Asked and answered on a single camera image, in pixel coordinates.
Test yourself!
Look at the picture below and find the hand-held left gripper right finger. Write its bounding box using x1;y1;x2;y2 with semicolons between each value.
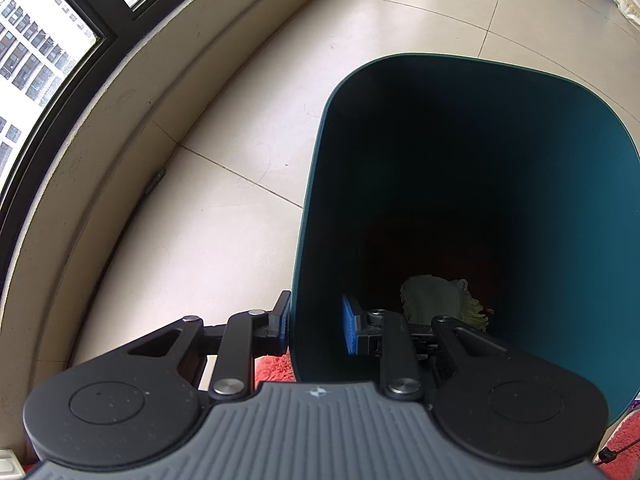
341;293;507;402

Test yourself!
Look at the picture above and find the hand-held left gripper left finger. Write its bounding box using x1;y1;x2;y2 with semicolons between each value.
125;290;292;402

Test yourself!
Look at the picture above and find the dark teal trash bin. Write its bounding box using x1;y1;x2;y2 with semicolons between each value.
290;52;640;423

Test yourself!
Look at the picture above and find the red fluffy mat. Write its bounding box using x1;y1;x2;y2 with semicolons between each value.
252;353;640;466

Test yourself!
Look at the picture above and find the white plastic box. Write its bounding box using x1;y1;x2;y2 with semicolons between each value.
0;450;26;480

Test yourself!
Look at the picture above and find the white plastic bag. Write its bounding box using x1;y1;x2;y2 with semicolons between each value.
612;0;640;23

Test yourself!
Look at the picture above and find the thin black cable with clip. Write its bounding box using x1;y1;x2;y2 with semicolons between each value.
597;439;640;464

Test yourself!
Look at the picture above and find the black window frame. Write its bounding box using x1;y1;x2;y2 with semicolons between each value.
0;0;246;281

